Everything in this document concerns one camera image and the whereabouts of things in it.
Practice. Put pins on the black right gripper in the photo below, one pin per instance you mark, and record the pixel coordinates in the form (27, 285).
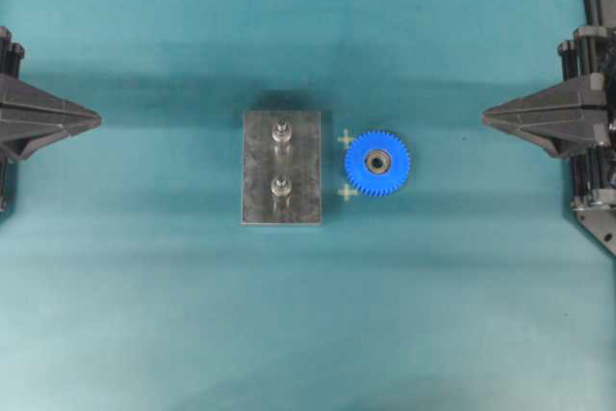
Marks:
(555, 118)

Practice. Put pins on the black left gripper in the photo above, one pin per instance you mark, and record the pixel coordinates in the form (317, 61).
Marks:
(20, 140)

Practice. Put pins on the large blue plastic gear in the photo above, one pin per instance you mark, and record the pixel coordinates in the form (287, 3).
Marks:
(377, 163)

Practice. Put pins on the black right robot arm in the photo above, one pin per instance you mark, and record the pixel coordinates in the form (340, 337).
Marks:
(598, 222)

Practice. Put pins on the upper steel shaft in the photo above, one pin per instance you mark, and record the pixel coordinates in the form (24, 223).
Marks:
(282, 131)

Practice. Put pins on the steel shaft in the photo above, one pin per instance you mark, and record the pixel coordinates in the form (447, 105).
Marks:
(282, 131)
(281, 186)

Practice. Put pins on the lower steel shaft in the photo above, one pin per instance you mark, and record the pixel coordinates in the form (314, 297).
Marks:
(281, 186)

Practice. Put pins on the grey metal base plate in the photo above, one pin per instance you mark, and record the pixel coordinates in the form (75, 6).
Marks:
(264, 159)

